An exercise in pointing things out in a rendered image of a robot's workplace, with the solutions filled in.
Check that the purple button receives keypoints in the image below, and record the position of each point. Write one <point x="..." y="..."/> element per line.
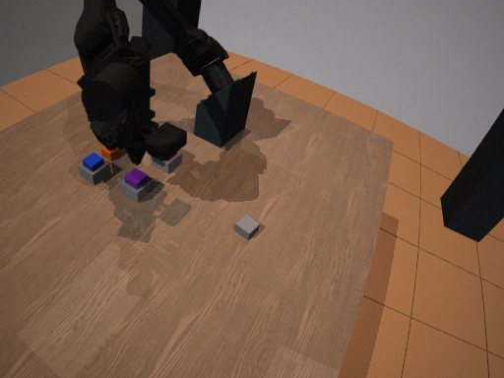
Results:
<point x="137" y="184"/>

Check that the blue button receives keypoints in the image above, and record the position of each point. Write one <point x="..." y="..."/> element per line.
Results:
<point x="94" y="168"/>

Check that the orange block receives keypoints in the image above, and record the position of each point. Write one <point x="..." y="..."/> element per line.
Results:
<point x="111" y="155"/>

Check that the red button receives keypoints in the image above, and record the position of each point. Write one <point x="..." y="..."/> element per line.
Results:
<point x="168" y="165"/>

